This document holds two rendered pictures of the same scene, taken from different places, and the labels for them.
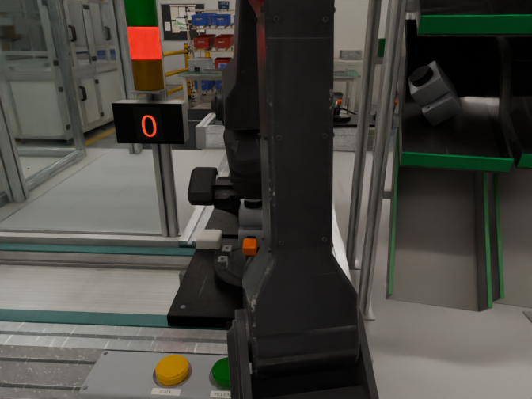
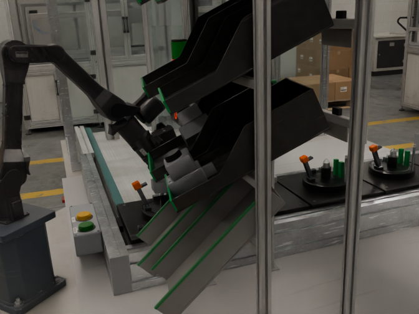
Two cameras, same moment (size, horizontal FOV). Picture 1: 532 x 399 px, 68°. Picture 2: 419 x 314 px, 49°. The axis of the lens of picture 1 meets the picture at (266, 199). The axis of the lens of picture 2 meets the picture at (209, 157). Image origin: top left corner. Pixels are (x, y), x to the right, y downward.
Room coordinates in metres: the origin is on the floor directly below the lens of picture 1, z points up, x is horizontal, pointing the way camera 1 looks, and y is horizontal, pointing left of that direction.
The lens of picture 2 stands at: (0.26, -1.11, 1.50)
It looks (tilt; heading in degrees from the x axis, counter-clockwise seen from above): 18 degrees down; 68
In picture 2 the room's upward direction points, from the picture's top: 3 degrees counter-clockwise
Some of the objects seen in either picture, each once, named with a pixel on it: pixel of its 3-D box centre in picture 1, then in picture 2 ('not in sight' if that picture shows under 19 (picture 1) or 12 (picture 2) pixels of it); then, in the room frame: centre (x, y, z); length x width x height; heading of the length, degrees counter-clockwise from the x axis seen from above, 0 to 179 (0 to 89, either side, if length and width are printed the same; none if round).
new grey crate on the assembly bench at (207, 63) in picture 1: (200, 65); not in sight; (6.25, 0.97, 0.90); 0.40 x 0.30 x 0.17; 175
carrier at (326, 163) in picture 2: not in sight; (326, 171); (1.08, -0.01, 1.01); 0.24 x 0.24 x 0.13; 87
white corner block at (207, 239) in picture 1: (209, 243); not in sight; (0.69, 0.11, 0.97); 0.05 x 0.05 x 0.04; 87
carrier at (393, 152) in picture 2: not in sight; (392, 159); (1.33, -0.02, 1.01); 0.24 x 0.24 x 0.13; 87
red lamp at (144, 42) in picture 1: (144, 43); not in sight; (0.71, 0.20, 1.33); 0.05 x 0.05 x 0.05
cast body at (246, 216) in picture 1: (254, 216); (167, 176); (0.59, 0.02, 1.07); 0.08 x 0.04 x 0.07; 177
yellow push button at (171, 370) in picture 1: (172, 371); (83, 217); (0.37, 0.12, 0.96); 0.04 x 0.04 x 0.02
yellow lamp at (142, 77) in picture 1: (148, 74); not in sight; (0.71, 0.20, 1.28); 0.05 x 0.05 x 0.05
